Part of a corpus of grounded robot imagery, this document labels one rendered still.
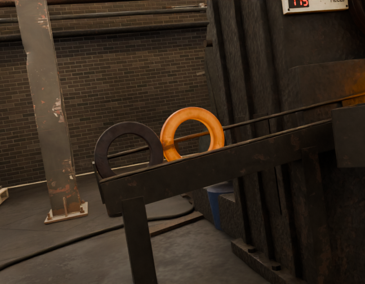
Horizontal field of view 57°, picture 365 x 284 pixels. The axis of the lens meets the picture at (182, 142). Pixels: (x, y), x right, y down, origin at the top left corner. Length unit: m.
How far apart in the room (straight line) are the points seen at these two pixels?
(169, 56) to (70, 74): 2.06
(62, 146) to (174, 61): 4.43
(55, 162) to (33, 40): 1.16
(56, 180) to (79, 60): 4.05
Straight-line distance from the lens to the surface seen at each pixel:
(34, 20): 3.62
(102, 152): 0.91
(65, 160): 3.43
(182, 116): 0.95
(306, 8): 1.33
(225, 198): 2.11
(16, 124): 7.11
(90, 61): 7.14
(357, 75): 1.37
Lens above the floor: 0.74
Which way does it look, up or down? 3 degrees down
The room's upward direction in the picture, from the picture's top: 9 degrees counter-clockwise
